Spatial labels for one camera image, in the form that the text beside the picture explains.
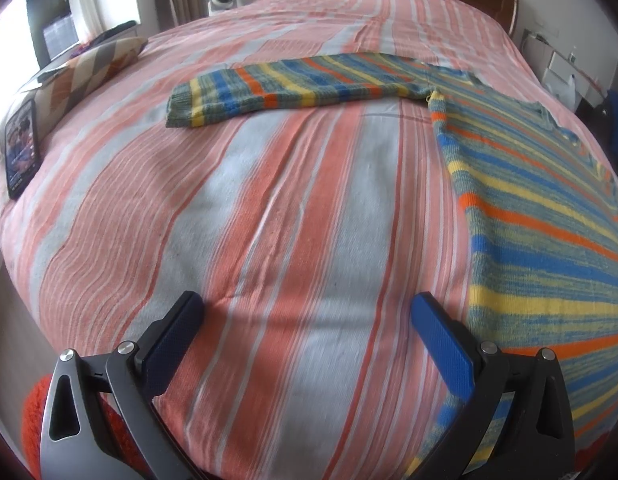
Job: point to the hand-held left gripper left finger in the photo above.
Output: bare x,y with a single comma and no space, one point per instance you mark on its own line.
169,350

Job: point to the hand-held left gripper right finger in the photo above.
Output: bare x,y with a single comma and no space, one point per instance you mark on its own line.
446,347

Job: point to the striped knit sweater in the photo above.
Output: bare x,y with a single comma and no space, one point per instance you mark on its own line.
534,200

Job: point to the bed with pink striped cover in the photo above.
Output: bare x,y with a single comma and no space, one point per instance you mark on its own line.
289,210

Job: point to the smartphone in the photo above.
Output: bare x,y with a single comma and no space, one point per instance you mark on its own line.
21,150

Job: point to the white plastic bag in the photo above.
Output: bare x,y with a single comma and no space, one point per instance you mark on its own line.
566,90

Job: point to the checked pillow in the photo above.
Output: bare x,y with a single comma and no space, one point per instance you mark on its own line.
84,75

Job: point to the white desk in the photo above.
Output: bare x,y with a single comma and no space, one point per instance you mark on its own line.
559,62

